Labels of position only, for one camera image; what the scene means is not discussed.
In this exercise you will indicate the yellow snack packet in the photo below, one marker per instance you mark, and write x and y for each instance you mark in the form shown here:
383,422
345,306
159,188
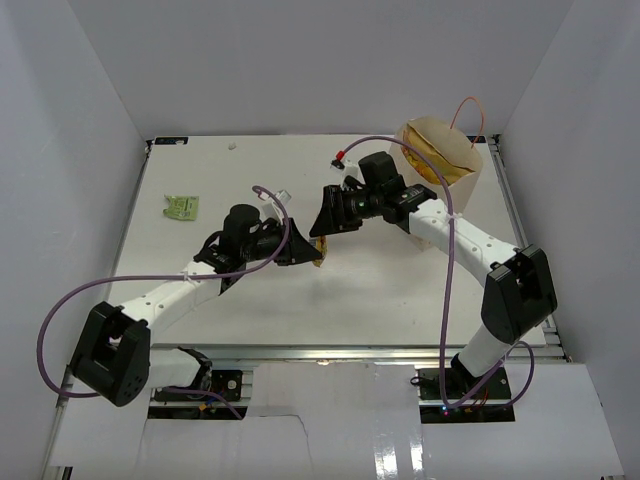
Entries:
321,245

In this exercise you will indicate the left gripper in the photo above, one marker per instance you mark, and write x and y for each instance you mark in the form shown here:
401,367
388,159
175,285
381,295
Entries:
298,250

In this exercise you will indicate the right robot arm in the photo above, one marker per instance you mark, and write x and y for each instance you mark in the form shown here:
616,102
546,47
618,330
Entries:
518,288

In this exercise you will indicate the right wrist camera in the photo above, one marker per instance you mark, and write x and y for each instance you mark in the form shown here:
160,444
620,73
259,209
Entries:
348,172

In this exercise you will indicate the aluminium table frame rail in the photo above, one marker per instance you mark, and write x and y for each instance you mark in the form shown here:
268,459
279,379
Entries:
376,295

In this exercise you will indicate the brown chips bag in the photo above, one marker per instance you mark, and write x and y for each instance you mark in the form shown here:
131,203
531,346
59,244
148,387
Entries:
453,155

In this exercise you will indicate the light green snack packet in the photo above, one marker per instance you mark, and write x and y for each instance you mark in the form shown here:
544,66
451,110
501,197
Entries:
181,208

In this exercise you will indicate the blue label sticker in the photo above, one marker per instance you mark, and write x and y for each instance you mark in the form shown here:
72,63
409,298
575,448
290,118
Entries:
176,141

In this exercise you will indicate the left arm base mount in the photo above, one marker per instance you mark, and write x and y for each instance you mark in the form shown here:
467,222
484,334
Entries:
215,387

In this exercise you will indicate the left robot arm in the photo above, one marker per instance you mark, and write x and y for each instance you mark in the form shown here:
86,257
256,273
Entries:
114,357

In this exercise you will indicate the beige paper bag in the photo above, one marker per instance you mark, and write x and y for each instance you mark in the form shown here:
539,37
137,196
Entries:
416,169

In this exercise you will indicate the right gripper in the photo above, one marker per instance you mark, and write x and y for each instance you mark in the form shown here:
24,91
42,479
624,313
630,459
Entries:
333,217

